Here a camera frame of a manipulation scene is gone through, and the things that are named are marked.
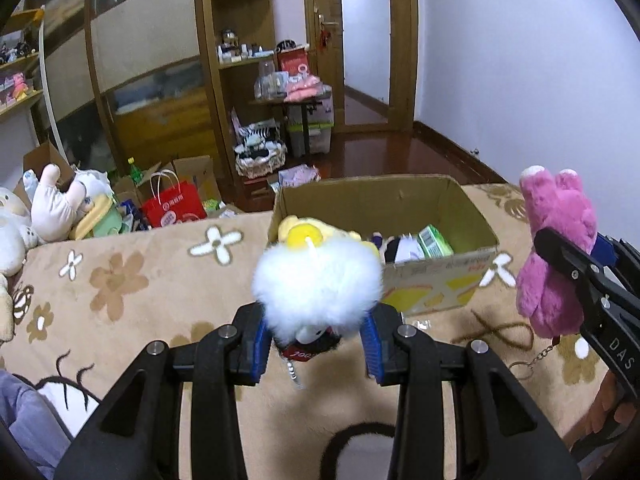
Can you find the wooden door with glass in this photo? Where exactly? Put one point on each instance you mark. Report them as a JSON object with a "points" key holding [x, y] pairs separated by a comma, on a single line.
{"points": [[366, 53]]}

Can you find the green tissue pack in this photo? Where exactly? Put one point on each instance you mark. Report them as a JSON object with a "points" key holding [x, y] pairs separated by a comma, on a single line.
{"points": [[433, 243]]}

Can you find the beige flower pattern blanket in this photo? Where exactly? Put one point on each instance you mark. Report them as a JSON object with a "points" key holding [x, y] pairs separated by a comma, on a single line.
{"points": [[88, 308]]}

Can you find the green bottle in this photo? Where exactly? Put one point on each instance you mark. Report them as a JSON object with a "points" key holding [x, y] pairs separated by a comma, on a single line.
{"points": [[136, 174]]}

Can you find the white fluffy pompom keychain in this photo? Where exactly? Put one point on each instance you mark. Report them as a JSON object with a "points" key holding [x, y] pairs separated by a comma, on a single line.
{"points": [[316, 295]]}

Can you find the pink cloth pile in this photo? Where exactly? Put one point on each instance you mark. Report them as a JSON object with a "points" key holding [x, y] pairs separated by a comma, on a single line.
{"points": [[303, 88]]}

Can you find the red bag on shelf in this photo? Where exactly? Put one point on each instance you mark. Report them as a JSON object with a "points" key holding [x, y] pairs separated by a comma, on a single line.
{"points": [[293, 61]]}

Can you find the wicker basket with items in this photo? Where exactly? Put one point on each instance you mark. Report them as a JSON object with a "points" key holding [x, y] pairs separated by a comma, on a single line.
{"points": [[259, 149]]}

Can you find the small black side table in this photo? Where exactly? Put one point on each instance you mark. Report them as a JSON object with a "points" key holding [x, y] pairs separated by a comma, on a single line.
{"points": [[283, 107]]}

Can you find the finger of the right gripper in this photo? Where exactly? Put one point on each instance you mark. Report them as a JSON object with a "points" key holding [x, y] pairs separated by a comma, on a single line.
{"points": [[619, 256], [573, 263]]}

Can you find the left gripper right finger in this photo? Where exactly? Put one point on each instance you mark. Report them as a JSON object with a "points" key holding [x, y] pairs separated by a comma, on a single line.
{"points": [[499, 431]]}

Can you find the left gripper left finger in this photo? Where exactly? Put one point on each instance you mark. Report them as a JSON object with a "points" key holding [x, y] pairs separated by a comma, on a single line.
{"points": [[134, 432]]}

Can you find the red paper shopping bag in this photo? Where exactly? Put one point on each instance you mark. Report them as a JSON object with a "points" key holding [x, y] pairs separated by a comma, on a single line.
{"points": [[173, 201]]}

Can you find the white yellow display shelf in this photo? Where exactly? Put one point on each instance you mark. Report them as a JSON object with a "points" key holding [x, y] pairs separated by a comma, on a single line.
{"points": [[24, 79]]}

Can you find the yellow plush toy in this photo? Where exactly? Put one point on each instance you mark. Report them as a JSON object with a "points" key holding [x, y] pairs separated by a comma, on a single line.
{"points": [[298, 233]]}

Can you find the person's right hand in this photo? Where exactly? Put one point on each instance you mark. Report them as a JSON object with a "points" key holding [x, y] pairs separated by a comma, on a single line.
{"points": [[607, 403]]}

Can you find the open brown cardboard box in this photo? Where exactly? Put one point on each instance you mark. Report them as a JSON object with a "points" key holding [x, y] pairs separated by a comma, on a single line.
{"points": [[197, 170]]}

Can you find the green yellow plush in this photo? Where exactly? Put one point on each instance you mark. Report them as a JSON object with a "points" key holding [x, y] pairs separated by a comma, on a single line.
{"points": [[102, 220]]}

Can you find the pink plush bear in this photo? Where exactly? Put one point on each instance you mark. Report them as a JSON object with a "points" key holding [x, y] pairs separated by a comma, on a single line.
{"points": [[563, 224]]}

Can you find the white plush rabbit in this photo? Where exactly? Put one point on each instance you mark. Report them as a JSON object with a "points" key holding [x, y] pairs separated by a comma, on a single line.
{"points": [[54, 213]]}

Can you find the wooden wardrobe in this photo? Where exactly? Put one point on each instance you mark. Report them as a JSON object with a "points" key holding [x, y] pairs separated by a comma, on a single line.
{"points": [[150, 80]]}

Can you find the clear plastic storage bin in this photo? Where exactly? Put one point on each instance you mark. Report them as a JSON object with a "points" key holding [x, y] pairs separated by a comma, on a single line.
{"points": [[320, 122]]}

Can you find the person's purple trouser leg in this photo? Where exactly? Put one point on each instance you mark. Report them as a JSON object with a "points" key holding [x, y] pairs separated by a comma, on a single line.
{"points": [[33, 424]]}

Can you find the large white brown plush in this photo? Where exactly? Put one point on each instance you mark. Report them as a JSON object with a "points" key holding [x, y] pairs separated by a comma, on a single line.
{"points": [[17, 235]]}

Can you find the white and navy plush doll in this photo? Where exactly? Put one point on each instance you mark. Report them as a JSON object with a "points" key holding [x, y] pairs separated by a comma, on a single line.
{"points": [[397, 249]]}

